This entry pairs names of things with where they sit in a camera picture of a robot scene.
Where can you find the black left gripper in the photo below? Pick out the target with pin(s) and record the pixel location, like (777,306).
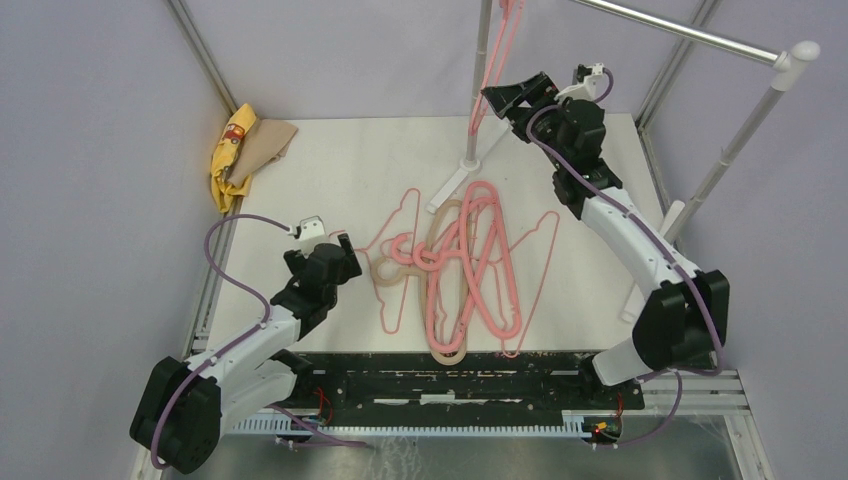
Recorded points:
(296,262)

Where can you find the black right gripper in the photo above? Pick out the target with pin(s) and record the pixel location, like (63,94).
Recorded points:
(507,98)

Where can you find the thick pink plastic hanger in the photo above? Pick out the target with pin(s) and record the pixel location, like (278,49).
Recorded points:
(496,58)

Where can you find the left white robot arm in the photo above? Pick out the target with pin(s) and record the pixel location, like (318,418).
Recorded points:
(188,405)

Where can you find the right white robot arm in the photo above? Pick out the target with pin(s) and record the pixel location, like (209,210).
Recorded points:
(685,313)

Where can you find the beige cloth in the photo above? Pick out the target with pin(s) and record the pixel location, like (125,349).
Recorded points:
(266,141)

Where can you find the yellow printed cloth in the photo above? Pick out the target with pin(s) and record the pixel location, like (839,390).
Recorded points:
(225,156)

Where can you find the silver clothes rack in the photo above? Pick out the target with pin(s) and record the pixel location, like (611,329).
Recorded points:
(788,66)

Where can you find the thin pink wire hanger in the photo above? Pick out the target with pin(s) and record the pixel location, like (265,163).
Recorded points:
(382,270)

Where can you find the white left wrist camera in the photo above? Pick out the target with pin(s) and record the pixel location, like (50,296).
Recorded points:
(310,232)

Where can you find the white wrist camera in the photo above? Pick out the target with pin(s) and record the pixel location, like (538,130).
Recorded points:
(594,82)
(310,232)

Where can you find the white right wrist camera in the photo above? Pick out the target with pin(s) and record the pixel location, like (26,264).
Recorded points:
(594,82)

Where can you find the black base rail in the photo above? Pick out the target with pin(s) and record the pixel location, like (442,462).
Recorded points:
(483,390)

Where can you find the white slotted cable duct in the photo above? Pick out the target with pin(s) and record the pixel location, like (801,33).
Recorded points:
(279,424)

